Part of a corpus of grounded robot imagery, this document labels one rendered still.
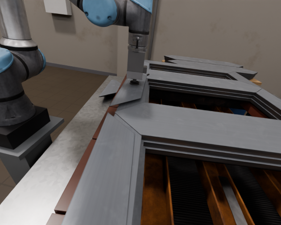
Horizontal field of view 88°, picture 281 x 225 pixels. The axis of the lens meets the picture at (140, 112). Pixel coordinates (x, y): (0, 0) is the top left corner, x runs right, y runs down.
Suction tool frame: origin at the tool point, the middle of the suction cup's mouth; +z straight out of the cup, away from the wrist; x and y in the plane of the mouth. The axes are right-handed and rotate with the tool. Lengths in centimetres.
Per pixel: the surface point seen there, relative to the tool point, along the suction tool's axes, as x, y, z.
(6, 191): 83, -7, 87
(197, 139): -19.5, -30.7, 0.2
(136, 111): -2.5, -20.3, 0.2
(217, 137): -25.5, -29.0, 0.2
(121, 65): 39, 225, 53
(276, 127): -49, -20, 0
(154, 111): -8.2, -19.3, 0.2
